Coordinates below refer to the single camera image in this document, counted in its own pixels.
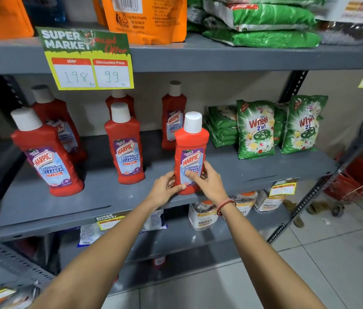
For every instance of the person's left hand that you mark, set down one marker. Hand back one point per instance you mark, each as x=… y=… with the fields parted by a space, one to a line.
x=162 y=189

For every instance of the person's right hand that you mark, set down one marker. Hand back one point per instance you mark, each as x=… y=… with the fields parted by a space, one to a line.
x=212 y=186

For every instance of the person's right thumb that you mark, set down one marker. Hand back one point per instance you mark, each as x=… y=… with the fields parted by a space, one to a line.
x=194 y=177

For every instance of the person's left thumb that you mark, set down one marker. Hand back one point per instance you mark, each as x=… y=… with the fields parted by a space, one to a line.
x=178 y=189

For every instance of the red bottle white cap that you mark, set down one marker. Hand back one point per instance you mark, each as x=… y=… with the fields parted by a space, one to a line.
x=60 y=122
x=171 y=115
x=122 y=99
x=48 y=160
x=191 y=147
x=125 y=147

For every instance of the person's right forearm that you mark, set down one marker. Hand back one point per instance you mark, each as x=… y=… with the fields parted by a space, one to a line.
x=265 y=260

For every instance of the person's left forearm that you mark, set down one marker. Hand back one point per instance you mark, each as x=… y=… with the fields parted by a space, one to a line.
x=104 y=254

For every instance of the white orange pouch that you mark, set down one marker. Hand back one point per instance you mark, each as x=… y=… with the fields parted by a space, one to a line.
x=246 y=204
x=202 y=217
x=266 y=202

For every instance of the blue white packet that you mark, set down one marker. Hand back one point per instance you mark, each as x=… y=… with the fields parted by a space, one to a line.
x=88 y=235
x=155 y=220

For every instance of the stack of lying green packs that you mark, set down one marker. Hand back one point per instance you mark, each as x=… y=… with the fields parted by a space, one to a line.
x=223 y=125

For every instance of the small red white container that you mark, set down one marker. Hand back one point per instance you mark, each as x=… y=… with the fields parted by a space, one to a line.
x=159 y=261

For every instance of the green flower-print detergent packet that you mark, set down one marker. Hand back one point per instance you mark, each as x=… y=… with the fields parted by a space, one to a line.
x=256 y=128
x=303 y=125
x=279 y=125

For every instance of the brown sandal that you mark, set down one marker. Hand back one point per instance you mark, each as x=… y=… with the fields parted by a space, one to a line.
x=294 y=214
x=320 y=207

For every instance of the grey metal shelf rack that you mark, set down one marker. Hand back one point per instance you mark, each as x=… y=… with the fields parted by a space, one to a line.
x=175 y=54

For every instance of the green yellow price sign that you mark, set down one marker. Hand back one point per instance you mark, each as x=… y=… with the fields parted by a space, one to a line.
x=88 y=61

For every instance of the red shopping basket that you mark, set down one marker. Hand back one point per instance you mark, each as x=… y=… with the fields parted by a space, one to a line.
x=352 y=180

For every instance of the grey perforated side rack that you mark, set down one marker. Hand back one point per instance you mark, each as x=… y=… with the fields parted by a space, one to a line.
x=11 y=257

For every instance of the colourful shiny packets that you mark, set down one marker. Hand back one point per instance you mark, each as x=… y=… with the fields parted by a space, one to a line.
x=4 y=297

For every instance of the clear packets of dark goods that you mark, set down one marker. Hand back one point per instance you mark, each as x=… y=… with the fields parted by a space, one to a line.
x=352 y=32

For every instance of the dark blue packet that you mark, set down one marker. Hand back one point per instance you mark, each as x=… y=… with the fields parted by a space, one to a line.
x=44 y=9

